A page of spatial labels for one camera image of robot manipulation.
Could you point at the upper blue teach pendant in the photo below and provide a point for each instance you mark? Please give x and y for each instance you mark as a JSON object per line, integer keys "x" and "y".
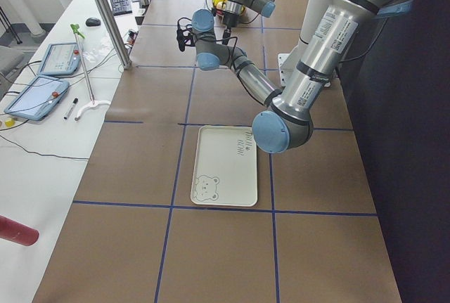
{"x": 60, "y": 59}

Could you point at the red cylinder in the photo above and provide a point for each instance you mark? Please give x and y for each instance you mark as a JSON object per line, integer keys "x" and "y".
{"x": 18, "y": 233}

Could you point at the aluminium frame post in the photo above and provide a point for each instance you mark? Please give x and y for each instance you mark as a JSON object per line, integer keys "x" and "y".
{"x": 113, "y": 31}

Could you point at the black keyboard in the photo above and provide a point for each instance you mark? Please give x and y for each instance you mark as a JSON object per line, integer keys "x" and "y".
{"x": 121, "y": 7}

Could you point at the white bear tray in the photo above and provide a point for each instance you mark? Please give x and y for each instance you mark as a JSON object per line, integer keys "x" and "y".
{"x": 225, "y": 168}

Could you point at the lower blue teach pendant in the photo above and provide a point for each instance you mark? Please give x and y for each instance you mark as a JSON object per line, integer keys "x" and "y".
{"x": 38, "y": 99}

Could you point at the black marker pen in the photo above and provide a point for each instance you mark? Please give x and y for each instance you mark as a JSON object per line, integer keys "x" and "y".
{"x": 70, "y": 109}

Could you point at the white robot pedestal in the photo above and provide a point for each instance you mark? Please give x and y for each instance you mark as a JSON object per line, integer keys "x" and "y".
{"x": 287, "y": 62}

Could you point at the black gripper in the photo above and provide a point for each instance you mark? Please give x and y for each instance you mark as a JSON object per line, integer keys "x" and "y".
{"x": 230, "y": 19}
{"x": 190, "y": 38}

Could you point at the blue teach pendant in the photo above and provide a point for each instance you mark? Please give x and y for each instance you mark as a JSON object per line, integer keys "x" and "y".
{"x": 38, "y": 99}
{"x": 60, "y": 59}

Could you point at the white reacher grabber tool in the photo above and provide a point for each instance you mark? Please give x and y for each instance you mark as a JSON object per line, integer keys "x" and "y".
{"x": 93, "y": 103}

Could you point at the brown wicker basket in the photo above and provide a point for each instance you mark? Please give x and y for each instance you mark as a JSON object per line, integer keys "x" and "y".
{"x": 218, "y": 9}

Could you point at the black computer mouse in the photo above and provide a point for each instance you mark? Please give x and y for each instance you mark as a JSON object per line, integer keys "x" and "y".
{"x": 92, "y": 22}

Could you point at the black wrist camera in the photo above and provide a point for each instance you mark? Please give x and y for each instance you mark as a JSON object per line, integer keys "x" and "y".
{"x": 184, "y": 34}

